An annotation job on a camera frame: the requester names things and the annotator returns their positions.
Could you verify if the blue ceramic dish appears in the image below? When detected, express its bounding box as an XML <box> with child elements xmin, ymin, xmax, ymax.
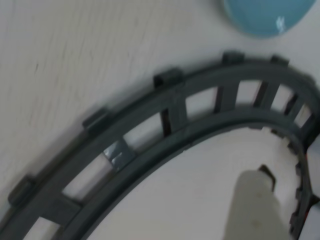
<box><xmin>221</xmin><ymin>0</ymin><xmax>316</xmax><ymax>39</ymax></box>

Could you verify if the silver tape patch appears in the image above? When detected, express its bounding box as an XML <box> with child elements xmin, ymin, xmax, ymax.
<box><xmin>102</xmin><ymin>139</ymin><xmax>137</xmax><ymax>171</ymax></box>

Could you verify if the grey circular toy train track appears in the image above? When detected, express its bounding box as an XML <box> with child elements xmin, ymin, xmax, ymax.
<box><xmin>0</xmin><ymin>50</ymin><xmax>320</xmax><ymax>240</ymax></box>

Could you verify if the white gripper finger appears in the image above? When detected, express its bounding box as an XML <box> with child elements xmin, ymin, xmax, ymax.
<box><xmin>224</xmin><ymin>164</ymin><xmax>286</xmax><ymax>240</ymax></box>

